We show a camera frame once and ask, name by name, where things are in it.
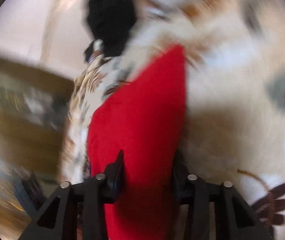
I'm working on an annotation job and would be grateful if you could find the red and blue knit garment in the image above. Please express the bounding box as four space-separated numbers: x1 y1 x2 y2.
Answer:
87 45 186 239

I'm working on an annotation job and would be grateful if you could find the black clothing pile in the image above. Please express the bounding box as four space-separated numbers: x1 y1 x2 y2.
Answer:
86 0 137 57

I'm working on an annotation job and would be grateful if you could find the wooden cabinet with glass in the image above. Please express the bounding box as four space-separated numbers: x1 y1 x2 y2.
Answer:
0 59 73 177

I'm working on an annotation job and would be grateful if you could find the purple and white small item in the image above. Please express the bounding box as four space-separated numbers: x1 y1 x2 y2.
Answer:
83 39 103 63

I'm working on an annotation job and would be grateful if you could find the cream leaf-print fleece blanket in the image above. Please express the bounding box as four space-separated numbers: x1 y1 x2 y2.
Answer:
60 0 285 230

